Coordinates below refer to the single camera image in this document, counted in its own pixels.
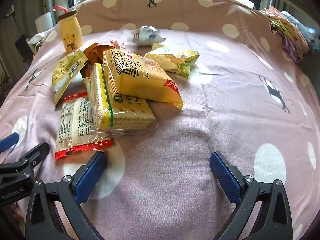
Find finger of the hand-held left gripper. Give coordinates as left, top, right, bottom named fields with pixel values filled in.
left=0, top=132, right=20, bottom=153
left=15, top=142, right=50, bottom=175

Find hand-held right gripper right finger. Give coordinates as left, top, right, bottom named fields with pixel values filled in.
left=209, top=151, right=293, bottom=240

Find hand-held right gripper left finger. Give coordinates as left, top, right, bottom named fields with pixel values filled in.
left=25, top=150, right=108, bottom=240

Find white red-edged snack packet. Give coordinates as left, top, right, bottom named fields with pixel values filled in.
left=54, top=92, right=113, bottom=160

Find clear cracker pack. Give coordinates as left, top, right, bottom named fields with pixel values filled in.
left=84, top=63, right=158, bottom=138

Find small yellow snack packet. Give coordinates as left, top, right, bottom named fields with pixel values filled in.
left=52, top=50, right=89, bottom=105

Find large yellow snack packet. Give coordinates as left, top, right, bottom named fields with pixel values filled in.
left=102, top=49, right=184, bottom=109

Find brown bread packet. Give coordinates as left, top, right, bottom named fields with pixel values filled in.
left=80, top=39, right=127, bottom=79

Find yellow-green snack packet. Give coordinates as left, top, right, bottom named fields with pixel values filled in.
left=144, top=43, right=200, bottom=78

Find white and blue snack packet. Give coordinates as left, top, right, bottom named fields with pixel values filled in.
left=132, top=25, right=166, bottom=47

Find pink dotted bedsheet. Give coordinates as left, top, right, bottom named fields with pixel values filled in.
left=0, top=0, right=320, bottom=240

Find black box device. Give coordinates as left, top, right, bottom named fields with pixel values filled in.
left=14, top=34, right=34, bottom=63

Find white plastic bag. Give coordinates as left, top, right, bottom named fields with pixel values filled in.
left=27, top=27, right=60, bottom=53

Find yellow bear print bottle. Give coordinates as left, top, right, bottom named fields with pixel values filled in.
left=52, top=5, right=84, bottom=53

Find white paper roll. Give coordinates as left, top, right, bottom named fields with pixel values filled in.
left=35, top=12, right=54, bottom=34

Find folded colourful clothes stack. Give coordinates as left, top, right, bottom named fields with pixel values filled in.
left=260, top=6, right=309, bottom=64

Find folded light blue clothes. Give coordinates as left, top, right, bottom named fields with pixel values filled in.
left=281, top=10, right=320, bottom=53

